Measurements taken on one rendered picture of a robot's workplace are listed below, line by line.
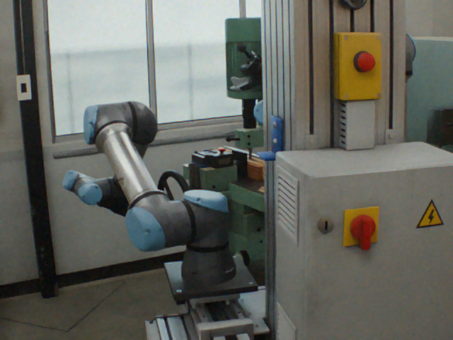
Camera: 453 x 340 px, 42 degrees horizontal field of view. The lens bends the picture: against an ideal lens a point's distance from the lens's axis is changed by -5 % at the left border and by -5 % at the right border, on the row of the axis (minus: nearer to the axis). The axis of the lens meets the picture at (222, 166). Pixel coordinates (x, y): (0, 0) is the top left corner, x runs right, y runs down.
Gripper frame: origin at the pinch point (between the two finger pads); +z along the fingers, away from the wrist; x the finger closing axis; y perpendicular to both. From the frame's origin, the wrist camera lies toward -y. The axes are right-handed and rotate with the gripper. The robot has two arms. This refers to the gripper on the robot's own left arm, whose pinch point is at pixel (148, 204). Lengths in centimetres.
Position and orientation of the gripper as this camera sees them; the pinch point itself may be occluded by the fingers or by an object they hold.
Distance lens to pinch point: 238.3
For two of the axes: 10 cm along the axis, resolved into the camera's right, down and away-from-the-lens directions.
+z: 7.6, 3.5, 5.5
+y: -4.2, 9.1, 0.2
